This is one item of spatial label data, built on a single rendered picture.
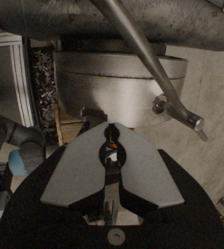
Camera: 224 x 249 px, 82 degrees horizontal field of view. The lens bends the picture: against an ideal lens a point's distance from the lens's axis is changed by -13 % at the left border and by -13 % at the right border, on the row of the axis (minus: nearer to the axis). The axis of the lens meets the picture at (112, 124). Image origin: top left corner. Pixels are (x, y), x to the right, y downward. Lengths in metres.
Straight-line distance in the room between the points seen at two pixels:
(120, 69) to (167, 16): 0.10
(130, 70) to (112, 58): 0.03
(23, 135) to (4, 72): 0.86
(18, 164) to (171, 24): 0.46
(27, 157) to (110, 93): 0.30
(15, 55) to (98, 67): 1.05
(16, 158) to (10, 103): 0.94
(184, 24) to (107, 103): 0.18
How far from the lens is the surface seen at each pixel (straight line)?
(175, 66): 0.28
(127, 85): 0.24
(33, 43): 0.91
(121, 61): 0.23
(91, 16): 0.21
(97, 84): 0.24
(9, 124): 0.52
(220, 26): 0.33
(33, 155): 0.44
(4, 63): 1.30
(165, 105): 0.26
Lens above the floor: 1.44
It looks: 55 degrees down
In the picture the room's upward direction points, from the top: 145 degrees clockwise
